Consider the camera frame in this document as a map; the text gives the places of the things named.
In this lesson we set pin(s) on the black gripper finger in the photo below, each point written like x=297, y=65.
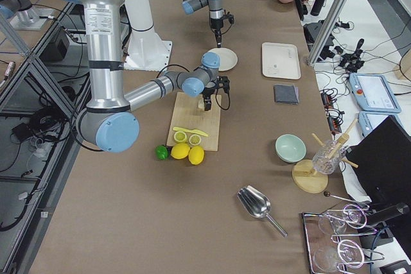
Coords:
x=217, y=37

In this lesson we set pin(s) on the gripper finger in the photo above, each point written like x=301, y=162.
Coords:
x=208, y=104
x=204, y=102

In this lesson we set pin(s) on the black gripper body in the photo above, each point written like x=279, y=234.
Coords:
x=216, y=24
x=209, y=90

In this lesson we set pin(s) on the pale white bun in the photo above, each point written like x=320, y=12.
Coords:
x=201, y=104

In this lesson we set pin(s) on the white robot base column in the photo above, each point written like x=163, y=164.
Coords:
x=146, y=50

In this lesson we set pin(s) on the cream rectangular tray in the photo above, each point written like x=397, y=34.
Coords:
x=280, y=61

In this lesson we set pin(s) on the mirror tray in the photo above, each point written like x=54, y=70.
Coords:
x=315, y=238

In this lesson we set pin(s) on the round white plate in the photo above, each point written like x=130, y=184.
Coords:
x=228, y=58

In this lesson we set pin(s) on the wooden cutting board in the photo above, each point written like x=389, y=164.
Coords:
x=186, y=114

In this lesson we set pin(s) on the yellow plastic knife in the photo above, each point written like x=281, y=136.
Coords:
x=194, y=131

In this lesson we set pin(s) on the lemon half right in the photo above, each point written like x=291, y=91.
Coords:
x=195, y=139

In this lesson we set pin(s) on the lemon half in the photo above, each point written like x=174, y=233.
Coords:
x=195, y=139
x=180, y=137

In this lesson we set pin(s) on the lemon half left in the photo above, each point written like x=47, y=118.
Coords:
x=180, y=137

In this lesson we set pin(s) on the whole yellow lemon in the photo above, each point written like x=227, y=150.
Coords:
x=196, y=155
x=180, y=151

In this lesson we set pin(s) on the green lime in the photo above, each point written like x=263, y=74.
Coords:
x=161, y=152

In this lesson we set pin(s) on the grey folded cloth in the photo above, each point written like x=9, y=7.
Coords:
x=287, y=94

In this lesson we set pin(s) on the mint green bowl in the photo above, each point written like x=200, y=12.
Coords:
x=290, y=148

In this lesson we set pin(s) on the metal scoop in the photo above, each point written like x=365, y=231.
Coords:
x=258, y=206

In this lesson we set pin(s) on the wooden glass holder stand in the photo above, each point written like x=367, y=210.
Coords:
x=311, y=181

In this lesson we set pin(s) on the clear crystal glass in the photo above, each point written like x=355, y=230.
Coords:
x=325, y=164

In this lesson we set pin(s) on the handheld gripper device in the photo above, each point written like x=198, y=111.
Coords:
x=352, y=62

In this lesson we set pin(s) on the blue teach pendant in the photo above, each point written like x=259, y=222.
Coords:
x=368, y=120
x=373, y=93

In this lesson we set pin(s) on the black monitor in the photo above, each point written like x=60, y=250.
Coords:
x=383, y=159

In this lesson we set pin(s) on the wine glass upper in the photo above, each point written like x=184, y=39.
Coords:
x=340, y=221

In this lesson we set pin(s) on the wine glass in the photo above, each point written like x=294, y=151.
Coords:
x=344, y=257
x=340, y=221

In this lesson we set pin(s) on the wine glass lower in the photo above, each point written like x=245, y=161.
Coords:
x=344, y=257

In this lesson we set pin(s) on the aluminium frame post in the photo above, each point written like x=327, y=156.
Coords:
x=325, y=31

